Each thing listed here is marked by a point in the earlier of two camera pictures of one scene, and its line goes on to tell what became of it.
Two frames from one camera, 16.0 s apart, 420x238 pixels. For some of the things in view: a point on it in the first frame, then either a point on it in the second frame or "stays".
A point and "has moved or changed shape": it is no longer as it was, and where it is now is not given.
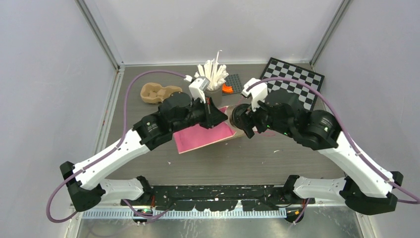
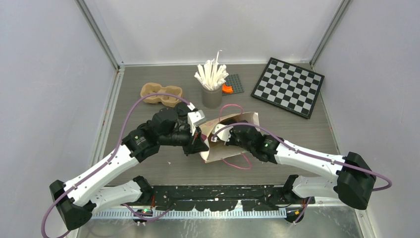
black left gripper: [212, 115] to [198, 145]
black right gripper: [247, 128] to [231, 141]
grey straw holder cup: [216, 95] stays
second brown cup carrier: [154, 92] stays
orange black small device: [233, 85] stays
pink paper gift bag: [194, 137] has moved or changed shape
